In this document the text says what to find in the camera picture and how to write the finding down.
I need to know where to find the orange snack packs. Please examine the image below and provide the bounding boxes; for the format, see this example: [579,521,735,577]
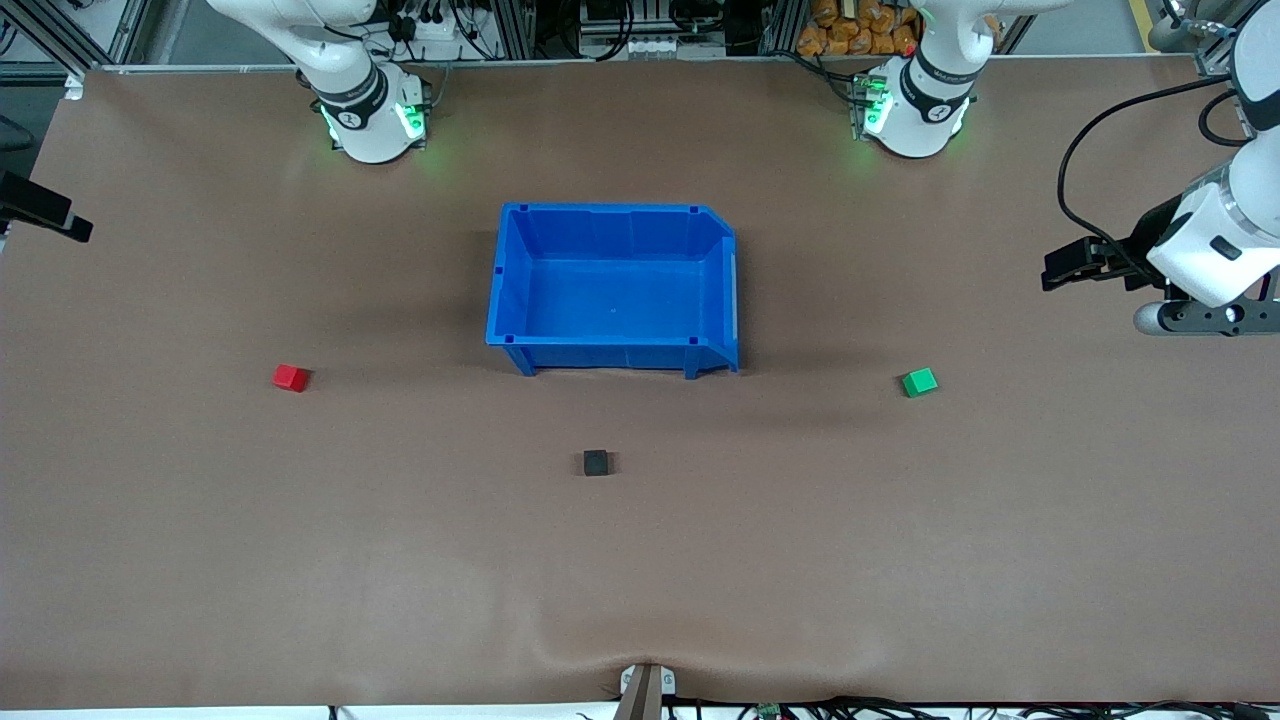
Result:
[797,0,919,57]

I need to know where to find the white power strip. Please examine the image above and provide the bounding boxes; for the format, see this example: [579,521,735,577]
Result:
[398,14,473,61]

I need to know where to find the blue plastic storage bin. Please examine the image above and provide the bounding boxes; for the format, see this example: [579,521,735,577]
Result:
[486,203,741,379]

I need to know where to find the brown table mat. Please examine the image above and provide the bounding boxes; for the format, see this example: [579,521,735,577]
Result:
[0,57,1280,711]

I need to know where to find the metal table clamp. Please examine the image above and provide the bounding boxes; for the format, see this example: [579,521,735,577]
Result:
[619,663,678,720]

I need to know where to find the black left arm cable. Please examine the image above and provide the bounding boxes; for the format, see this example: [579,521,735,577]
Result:
[1058,78,1251,276]

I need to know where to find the aluminium frame profile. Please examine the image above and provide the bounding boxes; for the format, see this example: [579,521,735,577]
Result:
[0,0,151,79]
[1148,0,1280,79]

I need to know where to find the aluminium frame post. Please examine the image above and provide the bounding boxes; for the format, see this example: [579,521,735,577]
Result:
[490,0,541,59]

